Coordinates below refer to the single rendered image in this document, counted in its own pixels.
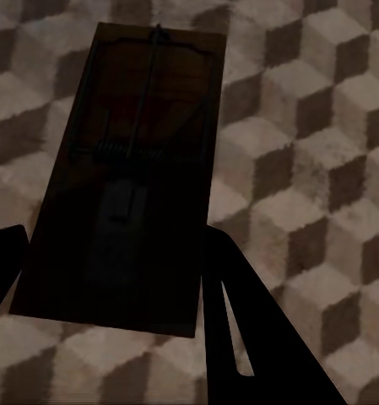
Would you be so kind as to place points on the mousetrap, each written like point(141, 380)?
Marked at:
point(118, 238)

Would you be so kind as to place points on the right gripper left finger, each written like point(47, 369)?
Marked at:
point(14, 245)

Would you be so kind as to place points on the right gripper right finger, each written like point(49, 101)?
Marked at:
point(286, 371)

